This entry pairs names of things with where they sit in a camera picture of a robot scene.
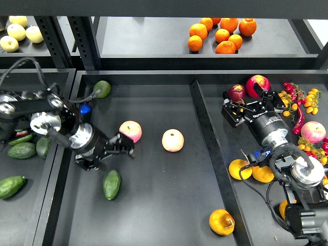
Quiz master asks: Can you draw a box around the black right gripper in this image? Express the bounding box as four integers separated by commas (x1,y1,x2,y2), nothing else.
221,87,289,150

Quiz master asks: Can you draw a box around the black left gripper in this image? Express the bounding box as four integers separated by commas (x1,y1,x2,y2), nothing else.
69,123,134,171

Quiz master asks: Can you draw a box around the green avocado tray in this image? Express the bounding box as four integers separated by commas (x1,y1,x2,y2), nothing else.
102,170,121,200

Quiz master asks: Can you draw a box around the yellow pear tray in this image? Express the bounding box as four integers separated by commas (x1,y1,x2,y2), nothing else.
209,209,235,236

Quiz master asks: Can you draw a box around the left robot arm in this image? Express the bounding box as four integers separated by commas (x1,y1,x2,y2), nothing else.
1,57,134,171

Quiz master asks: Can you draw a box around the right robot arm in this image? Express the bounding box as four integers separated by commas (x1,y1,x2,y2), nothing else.
221,84,327,245

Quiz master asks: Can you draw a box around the yellow pear left row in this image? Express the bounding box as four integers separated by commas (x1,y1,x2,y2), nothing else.
228,159,252,180

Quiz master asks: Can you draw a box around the yellow pear row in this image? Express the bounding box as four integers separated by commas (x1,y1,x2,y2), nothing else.
252,166,275,183
228,159,252,180

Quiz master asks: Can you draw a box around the yellow pear middle row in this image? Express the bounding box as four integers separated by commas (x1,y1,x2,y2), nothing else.
252,166,275,183

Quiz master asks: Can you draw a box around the yellow pear lower right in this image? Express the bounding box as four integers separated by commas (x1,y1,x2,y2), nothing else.
279,199,297,221

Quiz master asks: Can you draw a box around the purple red onion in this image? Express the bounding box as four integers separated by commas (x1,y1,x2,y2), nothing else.
228,84,246,102

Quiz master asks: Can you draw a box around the big red apple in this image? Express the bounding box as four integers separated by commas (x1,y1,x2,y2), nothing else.
245,75,271,98

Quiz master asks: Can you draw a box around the pink red apple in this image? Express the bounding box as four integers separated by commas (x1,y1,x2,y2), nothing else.
119,120,142,143

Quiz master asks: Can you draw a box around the upper cherry tomato bunch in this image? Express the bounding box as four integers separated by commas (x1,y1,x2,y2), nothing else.
278,82,321,119

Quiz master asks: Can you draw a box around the cherry tomato bunch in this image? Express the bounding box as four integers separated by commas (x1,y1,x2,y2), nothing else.
278,82,321,119
297,137,328,187

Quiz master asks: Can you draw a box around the red chili pepper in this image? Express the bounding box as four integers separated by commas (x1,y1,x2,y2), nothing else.
292,107,304,135

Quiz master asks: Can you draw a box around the lower cherry tomato bunch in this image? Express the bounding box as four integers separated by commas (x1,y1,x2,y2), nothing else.
297,137,328,187

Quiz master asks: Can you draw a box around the pink apple right tray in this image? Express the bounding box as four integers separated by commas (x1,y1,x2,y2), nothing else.
300,121,326,144

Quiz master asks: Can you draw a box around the pale pink apple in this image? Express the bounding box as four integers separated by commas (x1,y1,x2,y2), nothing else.
162,129,185,152

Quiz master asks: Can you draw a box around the orange centre right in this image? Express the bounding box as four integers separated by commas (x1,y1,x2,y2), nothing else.
228,34,243,51

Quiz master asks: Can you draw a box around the black centre tray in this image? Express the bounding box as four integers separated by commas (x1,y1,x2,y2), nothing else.
32,70,328,246

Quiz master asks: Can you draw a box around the black tray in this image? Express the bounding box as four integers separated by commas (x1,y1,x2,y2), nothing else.
1,69,75,245
32,70,328,246

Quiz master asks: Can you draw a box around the orange right with stem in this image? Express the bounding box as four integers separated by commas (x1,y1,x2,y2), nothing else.
238,18,257,37

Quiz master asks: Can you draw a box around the orange back centre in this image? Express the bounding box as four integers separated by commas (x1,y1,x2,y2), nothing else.
220,18,239,33

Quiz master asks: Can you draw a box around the orange front left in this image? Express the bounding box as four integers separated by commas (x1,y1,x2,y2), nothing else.
188,35,203,52

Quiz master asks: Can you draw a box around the black left tray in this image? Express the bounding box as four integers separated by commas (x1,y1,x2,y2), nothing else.
1,69,75,245

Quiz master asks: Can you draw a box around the orange upper left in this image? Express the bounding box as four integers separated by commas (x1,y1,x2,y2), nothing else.
189,23,208,40

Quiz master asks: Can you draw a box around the orange back small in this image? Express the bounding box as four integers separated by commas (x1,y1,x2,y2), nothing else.
199,17,213,32

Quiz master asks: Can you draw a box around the black tray divider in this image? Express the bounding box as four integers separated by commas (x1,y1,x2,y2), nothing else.
189,80,254,245

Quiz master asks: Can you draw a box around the yellow apple shelf right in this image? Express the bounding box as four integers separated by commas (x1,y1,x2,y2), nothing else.
26,26,44,44

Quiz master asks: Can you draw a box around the yellow apple shelf front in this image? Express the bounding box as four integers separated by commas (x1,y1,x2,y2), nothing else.
1,36,19,53

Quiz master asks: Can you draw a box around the black shelf post centre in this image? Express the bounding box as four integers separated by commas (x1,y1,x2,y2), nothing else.
68,16,103,71

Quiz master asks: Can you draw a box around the black shelf post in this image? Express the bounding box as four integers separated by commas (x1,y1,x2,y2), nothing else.
34,16,73,69
68,16,103,71

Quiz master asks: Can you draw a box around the black shelf post left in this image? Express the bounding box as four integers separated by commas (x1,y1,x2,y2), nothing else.
34,16,73,69

